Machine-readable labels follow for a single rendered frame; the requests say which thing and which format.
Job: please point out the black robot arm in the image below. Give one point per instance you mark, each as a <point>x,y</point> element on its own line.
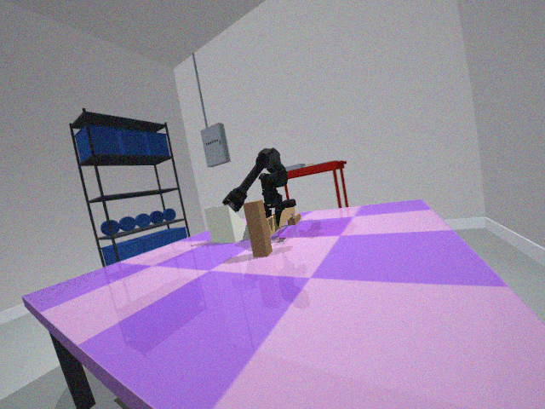
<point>267,158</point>

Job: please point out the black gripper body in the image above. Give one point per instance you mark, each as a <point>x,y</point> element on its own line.
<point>271,200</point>

